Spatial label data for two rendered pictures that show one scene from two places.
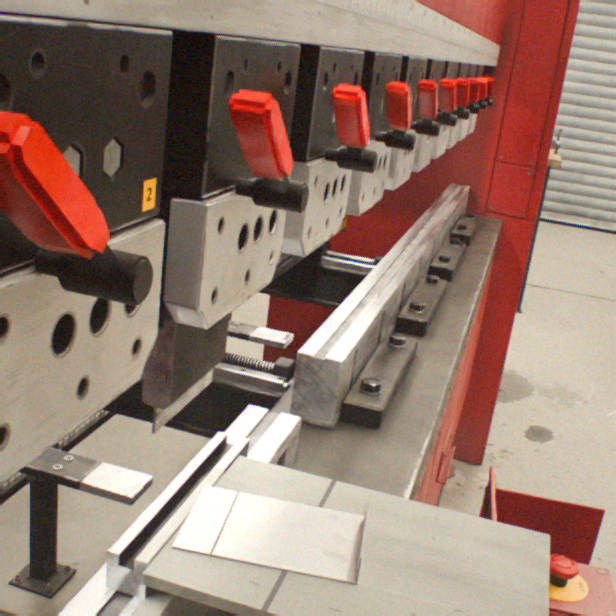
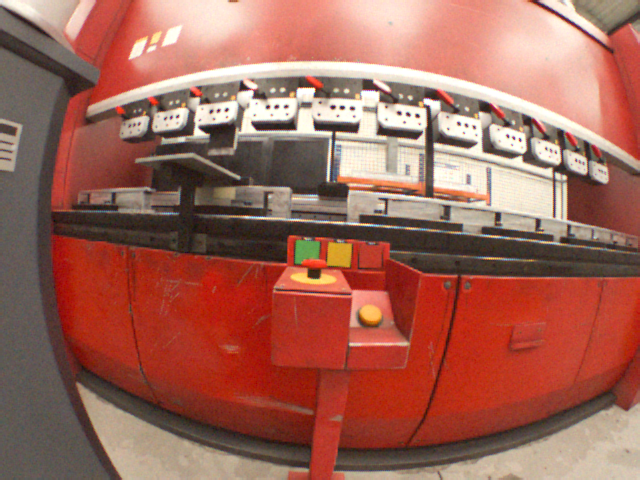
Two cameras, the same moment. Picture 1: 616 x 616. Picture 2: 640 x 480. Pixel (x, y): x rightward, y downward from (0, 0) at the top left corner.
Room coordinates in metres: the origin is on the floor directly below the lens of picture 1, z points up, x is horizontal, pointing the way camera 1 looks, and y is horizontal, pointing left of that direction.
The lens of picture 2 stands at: (0.75, -0.69, 0.86)
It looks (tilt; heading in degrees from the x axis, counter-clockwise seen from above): 3 degrees down; 80
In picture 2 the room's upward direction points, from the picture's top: 4 degrees clockwise
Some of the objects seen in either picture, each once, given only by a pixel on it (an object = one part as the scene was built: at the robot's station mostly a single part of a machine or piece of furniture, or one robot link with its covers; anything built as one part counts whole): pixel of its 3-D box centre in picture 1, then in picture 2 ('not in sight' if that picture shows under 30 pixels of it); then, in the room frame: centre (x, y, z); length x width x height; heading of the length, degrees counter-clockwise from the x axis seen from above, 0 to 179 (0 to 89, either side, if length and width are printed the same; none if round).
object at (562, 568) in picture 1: (559, 574); (314, 270); (0.81, -0.33, 0.79); 0.04 x 0.04 x 0.04
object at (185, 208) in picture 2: not in sight; (180, 210); (0.49, -0.10, 0.88); 0.14 x 0.04 x 0.22; 76
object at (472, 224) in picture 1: (465, 229); (622, 248); (2.27, -0.41, 0.89); 0.30 x 0.05 x 0.03; 166
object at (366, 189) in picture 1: (344, 127); (337, 104); (0.90, -0.01, 1.26); 0.15 x 0.09 x 0.17; 166
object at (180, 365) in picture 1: (189, 345); (222, 141); (0.54, 0.08, 1.13); 0.10 x 0.02 x 0.10; 166
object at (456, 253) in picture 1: (448, 259); (584, 243); (1.88, -0.32, 0.89); 0.30 x 0.05 x 0.03; 166
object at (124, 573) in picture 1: (186, 504); (223, 182); (0.56, 0.07, 0.99); 0.20 x 0.03 x 0.03; 166
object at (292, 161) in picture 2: not in sight; (226, 174); (0.43, 0.63, 1.12); 1.13 x 0.02 x 0.44; 166
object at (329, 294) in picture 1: (263, 261); not in sight; (1.94, 0.12, 0.81); 0.64 x 0.08 x 0.14; 76
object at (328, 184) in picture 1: (288, 141); (276, 103); (0.70, 0.04, 1.26); 0.15 x 0.09 x 0.17; 166
